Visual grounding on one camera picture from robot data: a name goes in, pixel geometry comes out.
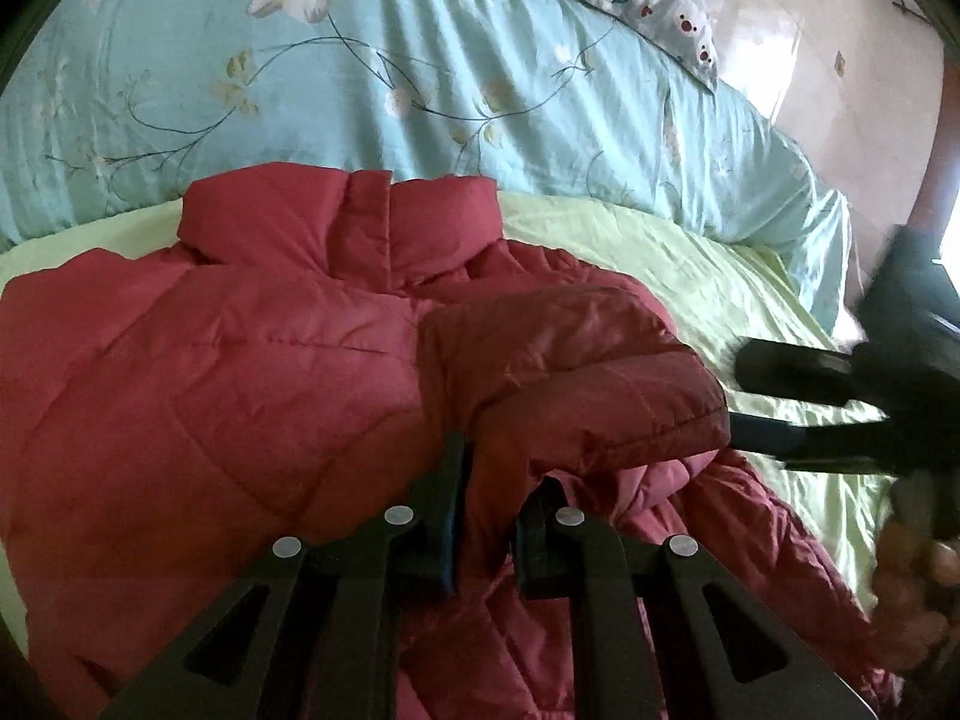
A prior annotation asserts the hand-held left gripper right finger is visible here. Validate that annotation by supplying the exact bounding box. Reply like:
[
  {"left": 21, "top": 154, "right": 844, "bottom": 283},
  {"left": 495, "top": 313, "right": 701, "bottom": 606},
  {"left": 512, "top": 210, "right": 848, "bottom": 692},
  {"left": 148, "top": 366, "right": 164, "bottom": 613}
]
[{"left": 513, "top": 480, "right": 878, "bottom": 720}]

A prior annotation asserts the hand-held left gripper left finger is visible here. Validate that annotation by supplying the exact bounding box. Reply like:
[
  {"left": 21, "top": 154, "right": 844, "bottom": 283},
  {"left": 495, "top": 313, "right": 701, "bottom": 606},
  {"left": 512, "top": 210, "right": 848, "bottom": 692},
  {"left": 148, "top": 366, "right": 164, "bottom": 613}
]
[{"left": 97, "top": 433, "right": 473, "bottom": 720}]

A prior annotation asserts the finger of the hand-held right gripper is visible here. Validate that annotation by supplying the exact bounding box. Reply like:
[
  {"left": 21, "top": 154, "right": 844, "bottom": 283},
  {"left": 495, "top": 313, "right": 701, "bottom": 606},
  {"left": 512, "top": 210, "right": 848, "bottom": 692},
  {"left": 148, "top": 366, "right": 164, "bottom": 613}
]
[
  {"left": 727, "top": 414, "right": 902, "bottom": 475},
  {"left": 734, "top": 340, "right": 865, "bottom": 404}
]

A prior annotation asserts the red quilted puffer jacket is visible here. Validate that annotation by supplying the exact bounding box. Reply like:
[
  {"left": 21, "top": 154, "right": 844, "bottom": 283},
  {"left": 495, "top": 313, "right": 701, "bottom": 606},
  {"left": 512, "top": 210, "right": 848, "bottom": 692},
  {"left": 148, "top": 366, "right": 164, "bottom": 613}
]
[{"left": 0, "top": 169, "right": 901, "bottom": 720}]

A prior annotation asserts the person's right hand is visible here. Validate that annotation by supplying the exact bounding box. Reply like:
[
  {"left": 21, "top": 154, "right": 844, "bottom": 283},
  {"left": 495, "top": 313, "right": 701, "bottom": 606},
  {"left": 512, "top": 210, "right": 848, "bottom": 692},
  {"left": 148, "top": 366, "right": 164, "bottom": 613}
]
[{"left": 868, "top": 523, "right": 960, "bottom": 674}]

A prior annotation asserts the light green bed sheet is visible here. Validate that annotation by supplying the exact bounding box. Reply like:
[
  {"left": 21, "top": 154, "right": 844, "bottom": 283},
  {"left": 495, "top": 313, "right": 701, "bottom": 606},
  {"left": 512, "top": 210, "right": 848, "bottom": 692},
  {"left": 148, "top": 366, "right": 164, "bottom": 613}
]
[{"left": 0, "top": 191, "right": 912, "bottom": 616}]

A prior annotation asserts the teal floral quilt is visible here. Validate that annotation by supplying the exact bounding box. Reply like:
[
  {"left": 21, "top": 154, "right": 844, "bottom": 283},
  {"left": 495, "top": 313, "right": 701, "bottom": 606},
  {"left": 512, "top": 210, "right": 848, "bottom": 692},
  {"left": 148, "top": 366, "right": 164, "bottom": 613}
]
[{"left": 0, "top": 0, "right": 854, "bottom": 332}]

